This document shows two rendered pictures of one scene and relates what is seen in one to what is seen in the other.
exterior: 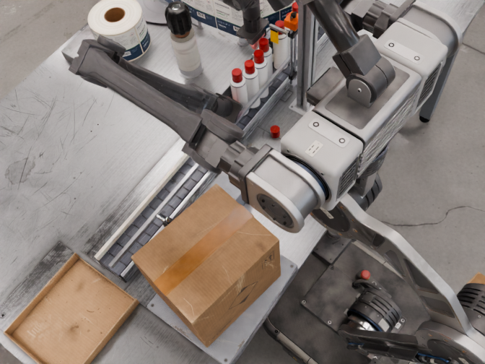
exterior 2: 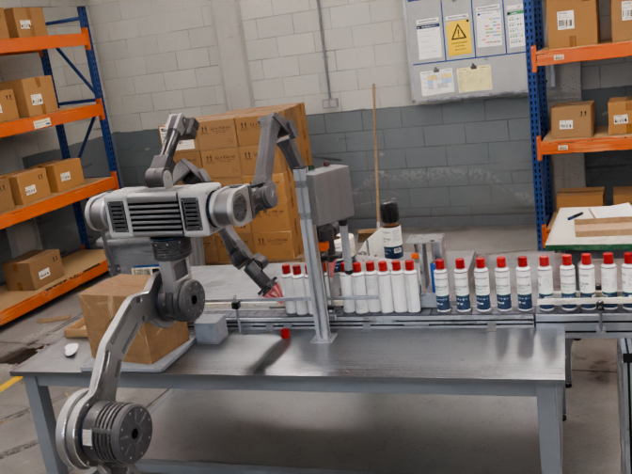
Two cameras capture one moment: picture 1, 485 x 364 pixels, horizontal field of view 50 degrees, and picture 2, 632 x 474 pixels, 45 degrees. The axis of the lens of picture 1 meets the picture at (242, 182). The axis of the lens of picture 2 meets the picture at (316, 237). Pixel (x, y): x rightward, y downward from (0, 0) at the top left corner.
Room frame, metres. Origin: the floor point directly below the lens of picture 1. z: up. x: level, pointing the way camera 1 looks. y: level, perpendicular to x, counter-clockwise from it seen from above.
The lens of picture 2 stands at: (0.03, -2.77, 1.94)
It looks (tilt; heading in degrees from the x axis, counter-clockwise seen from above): 15 degrees down; 66
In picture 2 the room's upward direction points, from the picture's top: 8 degrees counter-clockwise
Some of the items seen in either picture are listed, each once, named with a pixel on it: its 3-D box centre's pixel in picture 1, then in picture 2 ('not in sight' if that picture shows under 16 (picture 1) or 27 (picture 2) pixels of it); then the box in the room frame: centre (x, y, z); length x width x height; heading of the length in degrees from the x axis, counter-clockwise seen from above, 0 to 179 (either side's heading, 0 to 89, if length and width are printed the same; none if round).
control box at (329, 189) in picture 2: not in sight; (325, 194); (1.23, -0.27, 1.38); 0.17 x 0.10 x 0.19; 11
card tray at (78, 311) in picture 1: (72, 317); (110, 322); (0.49, 0.56, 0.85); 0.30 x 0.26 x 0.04; 136
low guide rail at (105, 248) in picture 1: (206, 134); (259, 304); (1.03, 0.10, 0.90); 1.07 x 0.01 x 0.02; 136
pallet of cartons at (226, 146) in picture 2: not in sight; (244, 189); (2.33, 3.72, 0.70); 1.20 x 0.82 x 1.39; 137
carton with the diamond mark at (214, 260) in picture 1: (211, 266); (134, 317); (0.53, 0.12, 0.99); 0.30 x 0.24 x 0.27; 126
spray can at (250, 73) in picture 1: (251, 84); (299, 289); (1.15, -0.08, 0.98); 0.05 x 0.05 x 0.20
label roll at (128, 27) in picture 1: (120, 29); (334, 253); (1.54, 0.37, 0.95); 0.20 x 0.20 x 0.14
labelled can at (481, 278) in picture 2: not in sight; (481, 284); (1.67, -0.57, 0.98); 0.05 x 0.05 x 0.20
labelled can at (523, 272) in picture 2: not in sight; (524, 283); (1.78, -0.68, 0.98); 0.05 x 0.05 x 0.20
